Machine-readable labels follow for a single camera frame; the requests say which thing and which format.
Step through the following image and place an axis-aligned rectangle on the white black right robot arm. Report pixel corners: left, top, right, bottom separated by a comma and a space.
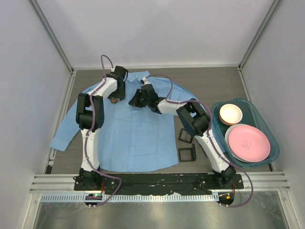
129, 83, 236, 187

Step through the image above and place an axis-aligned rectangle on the pink plate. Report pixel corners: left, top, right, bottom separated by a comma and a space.
228, 125, 271, 163

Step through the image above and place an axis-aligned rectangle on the white slotted cable duct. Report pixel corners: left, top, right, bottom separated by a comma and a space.
41, 193, 219, 203

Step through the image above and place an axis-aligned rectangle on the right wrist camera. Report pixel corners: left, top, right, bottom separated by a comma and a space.
141, 77, 151, 86

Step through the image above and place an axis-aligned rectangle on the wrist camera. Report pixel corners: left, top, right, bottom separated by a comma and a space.
109, 66, 129, 81
141, 77, 151, 86

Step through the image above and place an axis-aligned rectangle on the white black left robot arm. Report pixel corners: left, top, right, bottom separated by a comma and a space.
74, 66, 128, 191

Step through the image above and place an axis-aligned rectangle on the aluminium frame rail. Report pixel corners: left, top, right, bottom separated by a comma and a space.
30, 172, 290, 195

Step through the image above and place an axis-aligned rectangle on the black square frame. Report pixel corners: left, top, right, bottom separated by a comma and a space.
178, 144, 197, 162
178, 128, 193, 144

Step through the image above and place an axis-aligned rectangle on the teal plastic bin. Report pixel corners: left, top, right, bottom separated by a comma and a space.
212, 98, 280, 168

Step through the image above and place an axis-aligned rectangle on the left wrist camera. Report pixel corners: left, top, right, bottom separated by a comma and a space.
109, 66, 129, 81

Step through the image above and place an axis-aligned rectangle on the black square frame lower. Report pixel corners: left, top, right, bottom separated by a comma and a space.
178, 144, 197, 162

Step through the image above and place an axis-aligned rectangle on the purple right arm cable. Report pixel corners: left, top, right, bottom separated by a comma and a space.
142, 73, 254, 208

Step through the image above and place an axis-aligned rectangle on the black square frame upper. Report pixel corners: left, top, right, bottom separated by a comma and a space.
178, 128, 193, 144

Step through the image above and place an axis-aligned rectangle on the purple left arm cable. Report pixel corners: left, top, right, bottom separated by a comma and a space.
83, 54, 122, 208

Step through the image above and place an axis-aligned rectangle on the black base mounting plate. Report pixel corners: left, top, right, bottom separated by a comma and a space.
88, 173, 244, 196

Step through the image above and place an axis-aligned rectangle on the blue button-up shirt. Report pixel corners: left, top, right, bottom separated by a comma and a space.
50, 71, 197, 172

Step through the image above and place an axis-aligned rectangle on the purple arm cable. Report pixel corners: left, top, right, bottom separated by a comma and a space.
83, 54, 122, 208
142, 73, 254, 208

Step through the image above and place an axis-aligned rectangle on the orange painted round brooch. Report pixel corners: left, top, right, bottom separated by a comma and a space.
111, 98, 119, 104

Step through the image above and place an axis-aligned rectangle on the white bowl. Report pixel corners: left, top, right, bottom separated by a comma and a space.
219, 104, 243, 125

